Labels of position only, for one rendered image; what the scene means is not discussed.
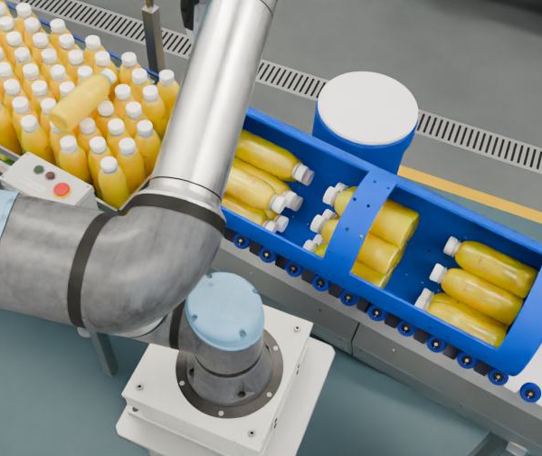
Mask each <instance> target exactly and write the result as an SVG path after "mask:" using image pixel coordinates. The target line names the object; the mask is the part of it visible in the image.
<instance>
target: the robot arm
mask: <svg viewBox="0 0 542 456"><path fill-rule="evenodd" d="M277 3H278V0H207V1H206V3H205V2H201V3H199V0H181V1H180V9H181V15H182V19H183V24H184V27H185V29H186V33H187V36H188V38H189V41H190V43H191V44H192V46H193V47H192V50H191V52H190V55H189V58H188V61H187V65H186V67H185V72H184V75H183V78H182V81H181V84H180V87H179V90H178V93H177V95H176V101H175V104H174V107H173V109H172V113H171V116H170V119H169V121H168V124H167V127H166V133H165V135H164V138H163V141H162V144H161V148H160V150H159V153H158V156H157V161H156V164H155V167H154V170H153V173H152V176H151V178H150V182H149V185H148V187H147V188H145V189H143V190H141V191H139V192H137V193H135V196H134V198H133V202H132V205H131V207H130V210H129V212H128V214H127V215H125V216H121V215H116V214H110V213H106V212H102V211H98V210H93V209H89V208H85V207H80V206H77V205H72V204H65V203H61V202H56V201H53V200H48V199H44V198H40V197H36V196H31V195H24V194H21V192H20V191H13V192H10V191H5V190H0V309H6V310H11V311H14V312H18V313H22V314H25V315H29V316H33V317H37V318H44V319H48V320H51V321H55V322H59V323H62V324H66V325H71V326H75V327H79V328H86V329H88V330H91V331H94V332H98V333H104V334H109V335H112V336H121V337H127V338H132V339H136V340H139V341H143V342H147V343H150V344H154V345H158V346H162V347H169V348H172V349H176V350H180V351H184V352H187V357H186V372H187V377H188V381H189V383H190V385H191V386H192V388H193V390H194V391H195V392H196V393H197V395H199V396H200V397H201V398H202V399H204V400H205V401H207V402H208V403H210V404H214V405H217V406H222V407H235V406H240V405H243V404H247V403H249V402H251V401H252V400H254V399H255V398H257V397H258V396H259V395H260V394H261V393H262V392H263V391H264V390H265V388H266V387H267V385H268V383H269V382H270V380H271V374H272V354H271V349H270V347H269V345H268V343H267V341H266V340H265V339H264V337H263V329H264V324H265V315H264V310H263V306H262V302H261V297H260V295H259V293H258V292H257V290H256V289H255V288H254V287H253V285H251V283H250V282H249V281H247V280H246V279H244V278H242V277H240V276H238V275H235V274H232V273H228V272H215V273H211V274H210V276H206V277H205V274H206V272H207V271H208V269H209V267H210V266H211V264H212V262H213V260H214V257H215V255H216V253H217V251H218V249H219V246H220V244H221V240H222V238H223V231H224V228H225V225H226V219H225V217H224V215H223V213H222V211H221V209H220V207H221V203H222V201H223V194H224V191H225V188H226V185H227V181H228V177H229V175H230V171H231V168H232V164H233V159H234V155H235V152H236V148H237V146H238V142H239V138H240V135H241V132H242V126H243V122H244V120H245V116H246V113H247V109H248V106H249V103H250V99H251V96H252V90H253V87H254V83H255V81H256V77H257V73H258V70H259V67H260V64H261V58H262V55H263V51H264V48H265V44H266V42H267V38H268V34H269V31H270V28H271V22H272V18H273V16H274V12H275V9H276V5H277Z"/></svg>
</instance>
